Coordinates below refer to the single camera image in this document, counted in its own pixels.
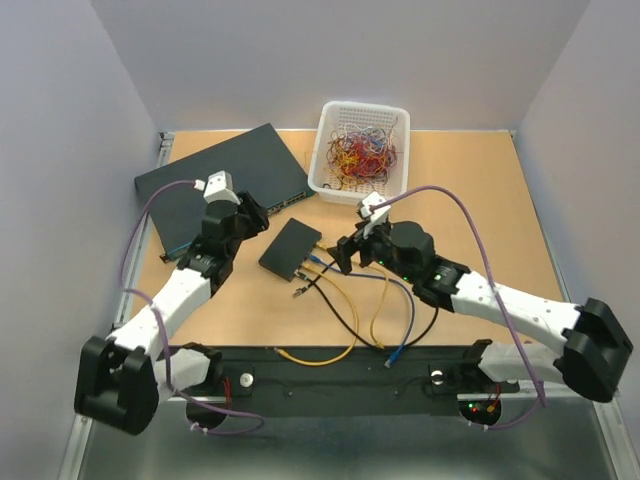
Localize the tangled colourful wires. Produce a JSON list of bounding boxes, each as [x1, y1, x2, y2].
[[319, 124, 404, 193]]

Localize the yellow ethernet cable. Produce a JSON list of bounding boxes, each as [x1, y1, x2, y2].
[[314, 242, 391, 350], [273, 264, 362, 367]]

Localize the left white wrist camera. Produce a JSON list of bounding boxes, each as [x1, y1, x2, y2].
[[194, 170, 240, 204]]

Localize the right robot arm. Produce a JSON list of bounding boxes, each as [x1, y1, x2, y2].
[[328, 221, 633, 403]]

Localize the small black network switch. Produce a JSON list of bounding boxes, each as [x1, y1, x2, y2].
[[258, 218, 322, 282]]

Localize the black ethernet cable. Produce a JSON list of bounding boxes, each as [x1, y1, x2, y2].
[[292, 267, 441, 349]]

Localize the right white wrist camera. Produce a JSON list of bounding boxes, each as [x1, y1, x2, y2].
[[358, 191, 391, 238]]

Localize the white plastic basket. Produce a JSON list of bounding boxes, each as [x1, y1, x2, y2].
[[308, 101, 411, 205]]

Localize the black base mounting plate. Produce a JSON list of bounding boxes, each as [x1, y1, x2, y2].
[[187, 340, 519, 418]]

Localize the blue ethernet cable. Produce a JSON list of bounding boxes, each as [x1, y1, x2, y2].
[[308, 253, 417, 370]]

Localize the aluminium frame rail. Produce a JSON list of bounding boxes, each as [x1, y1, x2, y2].
[[79, 355, 621, 401]]

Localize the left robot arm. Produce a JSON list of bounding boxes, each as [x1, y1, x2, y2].
[[74, 191, 269, 435]]

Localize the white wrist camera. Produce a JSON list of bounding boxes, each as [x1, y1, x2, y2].
[[194, 170, 240, 204], [358, 191, 391, 238]]

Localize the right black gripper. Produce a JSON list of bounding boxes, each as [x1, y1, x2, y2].
[[327, 216, 418, 285]]

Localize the large dark network switch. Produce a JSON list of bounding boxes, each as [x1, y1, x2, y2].
[[133, 123, 318, 264]]

